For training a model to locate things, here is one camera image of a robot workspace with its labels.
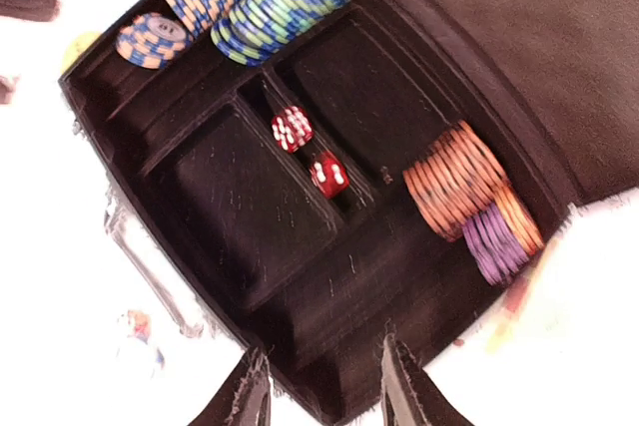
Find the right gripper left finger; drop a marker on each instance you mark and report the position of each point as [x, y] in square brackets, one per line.
[244, 399]

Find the orange round dealer button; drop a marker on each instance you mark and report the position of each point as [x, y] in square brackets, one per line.
[77, 48]

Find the black poker set case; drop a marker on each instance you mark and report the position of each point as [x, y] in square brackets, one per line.
[315, 282]

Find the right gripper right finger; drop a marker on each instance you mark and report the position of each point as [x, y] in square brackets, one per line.
[408, 396]

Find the loose blue chips in case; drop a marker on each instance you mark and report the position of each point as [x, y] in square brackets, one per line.
[152, 41]

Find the green blue poker chip row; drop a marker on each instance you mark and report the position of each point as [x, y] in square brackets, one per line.
[253, 30]

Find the purple poker chip stack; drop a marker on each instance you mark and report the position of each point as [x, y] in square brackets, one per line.
[494, 246]

